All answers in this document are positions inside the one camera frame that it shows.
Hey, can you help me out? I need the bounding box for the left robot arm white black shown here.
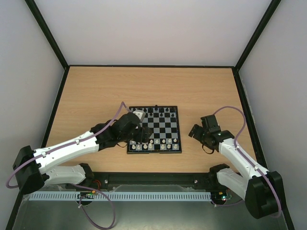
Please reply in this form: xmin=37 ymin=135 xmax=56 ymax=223
xmin=13 ymin=110 xmax=151 ymax=195

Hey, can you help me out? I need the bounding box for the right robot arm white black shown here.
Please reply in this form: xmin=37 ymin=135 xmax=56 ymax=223
xmin=189 ymin=115 xmax=285 ymax=219

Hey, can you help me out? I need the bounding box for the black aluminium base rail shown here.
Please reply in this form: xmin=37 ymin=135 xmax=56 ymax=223
xmin=89 ymin=172 xmax=228 ymax=192

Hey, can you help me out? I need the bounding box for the black white chessboard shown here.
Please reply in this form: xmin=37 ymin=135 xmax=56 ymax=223
xmin=127 ymin=105 xmax=182 ymax=154

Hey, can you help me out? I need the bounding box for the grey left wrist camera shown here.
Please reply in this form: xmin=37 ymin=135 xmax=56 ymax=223
xmin=132 ymin=110 xmax=146 ymax=122

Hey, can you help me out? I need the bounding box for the white cable duct strip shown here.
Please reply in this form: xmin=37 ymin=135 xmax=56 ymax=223
xmin=29 ymin=191 xmax=212 ymax=202

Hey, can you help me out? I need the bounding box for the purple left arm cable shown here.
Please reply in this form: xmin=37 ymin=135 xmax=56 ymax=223
xmin=5 ymin=101 xmax=132 ymax=188

